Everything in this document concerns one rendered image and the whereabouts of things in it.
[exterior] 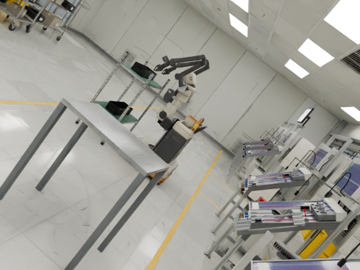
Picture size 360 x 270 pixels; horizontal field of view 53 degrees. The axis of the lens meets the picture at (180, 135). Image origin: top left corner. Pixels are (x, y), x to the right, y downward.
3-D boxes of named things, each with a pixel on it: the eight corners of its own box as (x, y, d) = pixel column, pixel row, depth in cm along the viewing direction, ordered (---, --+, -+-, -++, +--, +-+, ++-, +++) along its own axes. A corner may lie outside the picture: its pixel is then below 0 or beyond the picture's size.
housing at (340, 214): (336, 230, 282) (336, 212, 281) (323, 212, 330) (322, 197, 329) (347, 230, 281) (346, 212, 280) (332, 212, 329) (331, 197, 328)
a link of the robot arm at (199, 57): (204, 58, 432) (205, 60, 443) (203, 53, 432) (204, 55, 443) (169, 63, 440) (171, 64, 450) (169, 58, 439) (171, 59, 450)
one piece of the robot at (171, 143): (171, 166, 504) (207, 119, 491) (162, 173, 450) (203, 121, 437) (152, 151, 507) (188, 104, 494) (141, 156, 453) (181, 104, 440)
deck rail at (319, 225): (249, 230, 292) (249, 223, 292) (249, 229, 294) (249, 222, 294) (343, 229, 279) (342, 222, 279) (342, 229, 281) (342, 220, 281)
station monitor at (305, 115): (299, 123, 736) (313, 107, 730) (295, 122, 793) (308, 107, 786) (305, 127, 735) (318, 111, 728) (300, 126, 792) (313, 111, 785)
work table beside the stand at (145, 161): (38, 186, 273) (98, 103, 260) (103, 250, 259) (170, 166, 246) (-7, 196, 229) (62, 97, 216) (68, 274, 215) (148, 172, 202)
